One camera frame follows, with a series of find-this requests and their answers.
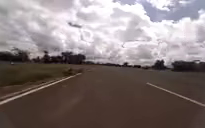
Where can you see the row of distant trees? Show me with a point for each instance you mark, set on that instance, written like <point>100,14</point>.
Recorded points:
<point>186,65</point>

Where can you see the row of dark trees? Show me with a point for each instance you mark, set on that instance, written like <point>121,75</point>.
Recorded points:
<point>66,58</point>

